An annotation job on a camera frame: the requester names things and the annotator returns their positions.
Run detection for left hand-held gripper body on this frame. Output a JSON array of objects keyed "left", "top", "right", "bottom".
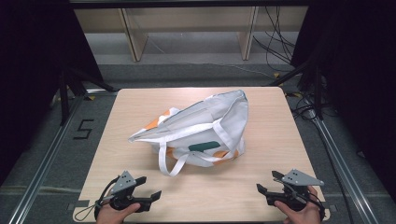
[{"left": 107, "top": 170, "right": 151, "bottom": 214}]

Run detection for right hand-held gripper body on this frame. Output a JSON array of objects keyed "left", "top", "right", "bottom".
[{"left": 266, "top": 168, "right": 325, "bottom": 213}]

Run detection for white tote bag orange green print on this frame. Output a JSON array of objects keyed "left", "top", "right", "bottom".
[{"left": 127, "top": 89, "right": 249, "bottom": 178}]

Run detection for person's right hand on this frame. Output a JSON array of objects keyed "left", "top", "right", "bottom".
[{"left": 274, "top": 185, "right": 322, "bottom": 224}]

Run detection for person's left hand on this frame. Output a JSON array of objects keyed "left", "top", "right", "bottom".
[{"left": 95, "top": 202, "right": 142, "bottom": 224}]

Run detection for black metal stand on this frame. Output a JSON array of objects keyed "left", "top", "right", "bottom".
[
  {"left": 58, "top": 65, "right": 119, "bottom": 127},
  {"left": 268, "top": 57, "right": 325, "bottom": 121}
]

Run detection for black curtain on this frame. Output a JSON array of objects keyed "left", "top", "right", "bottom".
[
  {"left": 0, "top": 0, "right": 105, "bottom": 187},
  {"left": 290, "top": 0, "right": 396, "bottom": 195}
]

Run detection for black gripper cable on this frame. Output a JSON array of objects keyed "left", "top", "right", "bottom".
[
  {"left": 74, "top": 175, "right": 121, "bottom": 222},
  {"left": 288, "top": 183, "right": 327, "bottom": 222}
]

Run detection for aluminium floor rail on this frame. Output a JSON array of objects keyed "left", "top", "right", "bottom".
[
  {"left": 7, "top": 89, "right": 119, "bottom": 224},
  {"left": 307, "top": 109, "right": 380, "bottom": 224}
]

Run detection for black cables by rail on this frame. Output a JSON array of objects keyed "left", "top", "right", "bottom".
[{"left": 285, "top": 89, "right": 319, "bottom": 121}]

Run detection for black floor cables bundle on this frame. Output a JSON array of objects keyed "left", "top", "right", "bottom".
[{"left": 252, "top": 6, "right": 297, "bottom": 73}]

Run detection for light wooden furniture frame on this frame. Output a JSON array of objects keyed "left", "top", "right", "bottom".
[{"left": 74, "top": 6, "right": 310, "bottom": 63}]

